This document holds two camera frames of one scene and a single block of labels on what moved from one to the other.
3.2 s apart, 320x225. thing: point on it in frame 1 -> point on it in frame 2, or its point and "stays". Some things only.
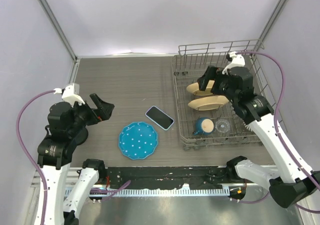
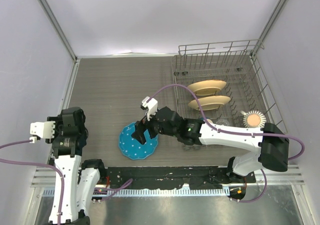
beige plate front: [208, 103] stays
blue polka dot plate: [138, 140] stays
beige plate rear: [193, 88] stays
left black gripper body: [86, 115] -> [58, 126]
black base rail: [195, 177] stays
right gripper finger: [203, 82] -> [153, 131]
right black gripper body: [220, 86] -> [154, 122]
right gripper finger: [210, 73] -> [140, 127]
